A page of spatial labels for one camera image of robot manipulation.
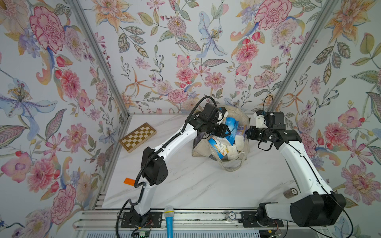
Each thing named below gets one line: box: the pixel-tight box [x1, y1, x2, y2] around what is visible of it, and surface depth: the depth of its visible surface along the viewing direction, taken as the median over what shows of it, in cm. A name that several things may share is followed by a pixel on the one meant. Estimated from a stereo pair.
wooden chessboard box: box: [119, 121, 157, 154], surface depth 106 cm
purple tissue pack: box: [236, 124, 248, 141], surface depth 82 cm
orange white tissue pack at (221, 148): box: [208, 135, 230, 160], surface depth 83 cm
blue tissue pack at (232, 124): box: [225, 117, 240, 146], surface depth 79 cm
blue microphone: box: [163, 205, 175, 238], surface depth 74 cm
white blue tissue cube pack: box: [235, 134, 245, 152], surface depth 80 cm
